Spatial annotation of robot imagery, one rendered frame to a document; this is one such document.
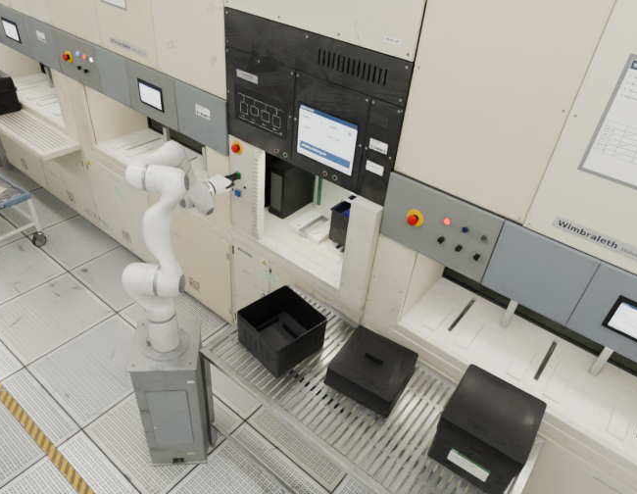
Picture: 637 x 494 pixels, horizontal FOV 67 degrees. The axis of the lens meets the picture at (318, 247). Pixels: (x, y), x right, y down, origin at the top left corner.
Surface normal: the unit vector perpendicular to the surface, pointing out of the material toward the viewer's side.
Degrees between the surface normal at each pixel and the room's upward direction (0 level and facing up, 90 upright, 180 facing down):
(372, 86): 90
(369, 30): 92
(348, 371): 0
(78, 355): 0
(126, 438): 0
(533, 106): 90
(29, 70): 90
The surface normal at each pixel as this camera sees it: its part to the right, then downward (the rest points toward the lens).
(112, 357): 0.08, -0.79
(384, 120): -0.62, 0.44
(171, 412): 0.11, 0.62
